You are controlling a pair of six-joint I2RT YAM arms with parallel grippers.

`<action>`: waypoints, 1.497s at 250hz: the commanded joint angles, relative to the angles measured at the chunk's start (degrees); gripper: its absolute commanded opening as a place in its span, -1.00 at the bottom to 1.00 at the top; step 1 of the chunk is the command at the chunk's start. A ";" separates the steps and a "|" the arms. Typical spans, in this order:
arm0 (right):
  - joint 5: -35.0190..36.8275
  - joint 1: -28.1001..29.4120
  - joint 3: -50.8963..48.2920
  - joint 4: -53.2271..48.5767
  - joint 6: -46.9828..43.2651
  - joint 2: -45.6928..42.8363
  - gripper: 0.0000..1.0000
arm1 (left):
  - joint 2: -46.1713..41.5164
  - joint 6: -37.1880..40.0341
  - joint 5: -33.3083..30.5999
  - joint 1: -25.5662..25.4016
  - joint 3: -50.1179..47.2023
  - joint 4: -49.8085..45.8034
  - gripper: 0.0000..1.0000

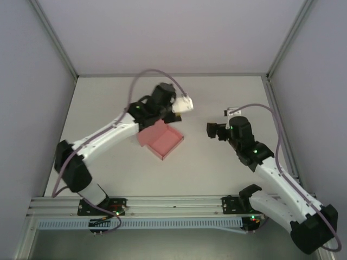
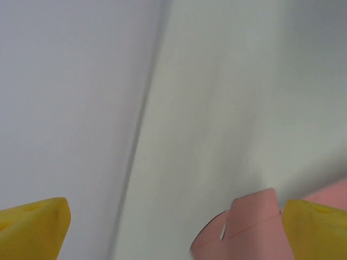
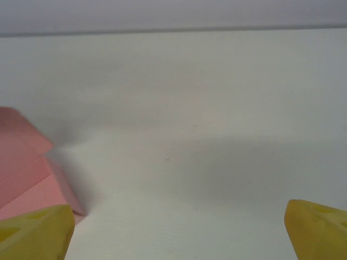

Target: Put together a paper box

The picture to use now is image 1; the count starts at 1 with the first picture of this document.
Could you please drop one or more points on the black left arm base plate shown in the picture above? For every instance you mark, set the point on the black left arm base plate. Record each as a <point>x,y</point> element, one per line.
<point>120,203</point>

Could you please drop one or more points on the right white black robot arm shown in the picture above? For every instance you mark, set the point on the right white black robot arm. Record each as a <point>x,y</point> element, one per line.
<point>279,178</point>

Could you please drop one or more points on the aluminium frame post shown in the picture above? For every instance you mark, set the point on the aluminium frame post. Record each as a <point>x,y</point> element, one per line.
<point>55,40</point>
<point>291,38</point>

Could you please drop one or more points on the pink paper box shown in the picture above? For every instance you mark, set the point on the pink paper box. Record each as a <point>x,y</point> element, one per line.
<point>165,140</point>

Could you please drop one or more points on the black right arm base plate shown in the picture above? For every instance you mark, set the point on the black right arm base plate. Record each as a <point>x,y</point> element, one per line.
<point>230,204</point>

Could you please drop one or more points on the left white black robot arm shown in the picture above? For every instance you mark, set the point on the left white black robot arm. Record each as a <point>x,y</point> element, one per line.
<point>108,134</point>

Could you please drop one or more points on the aluminium frame crossbar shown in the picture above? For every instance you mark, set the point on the aluminium frame crossbar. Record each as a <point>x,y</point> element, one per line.
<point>206,75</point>

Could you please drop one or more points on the aluminium side rail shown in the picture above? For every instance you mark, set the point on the aluminium side rail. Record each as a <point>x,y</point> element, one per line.
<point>273,92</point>

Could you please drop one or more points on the aluminium mounting rail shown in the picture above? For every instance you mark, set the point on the aluminium mounting rail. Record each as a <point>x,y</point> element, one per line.
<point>173,201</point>

